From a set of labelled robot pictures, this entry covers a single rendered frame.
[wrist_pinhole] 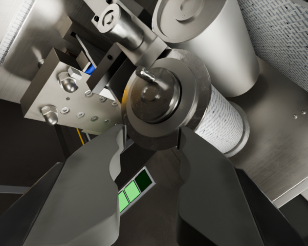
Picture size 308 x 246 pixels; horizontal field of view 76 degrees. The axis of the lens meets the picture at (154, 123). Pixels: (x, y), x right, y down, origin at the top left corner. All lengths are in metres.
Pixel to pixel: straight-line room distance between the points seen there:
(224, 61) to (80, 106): 0.36
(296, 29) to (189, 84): 0.15
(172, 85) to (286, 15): 0.16
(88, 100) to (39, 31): 0.19
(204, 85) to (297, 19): 0.13
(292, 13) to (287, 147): 0.33
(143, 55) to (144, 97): 0.06
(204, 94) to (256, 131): 0.33
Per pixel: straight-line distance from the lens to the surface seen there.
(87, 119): 0.58
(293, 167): 0.55
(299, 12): 0.29
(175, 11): 0.34
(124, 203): 0.75
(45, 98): 0.50
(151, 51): 0.29
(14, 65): 0.60
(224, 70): 0.39
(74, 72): 0.45
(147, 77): 0.26
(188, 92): 0.25
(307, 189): 0.56
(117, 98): 0.35
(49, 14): 0.56
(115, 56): 0.34
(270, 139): 0.55
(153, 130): 0.27
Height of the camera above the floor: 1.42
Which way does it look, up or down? 32 degrees down
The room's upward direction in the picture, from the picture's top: 144 degrees clockwise
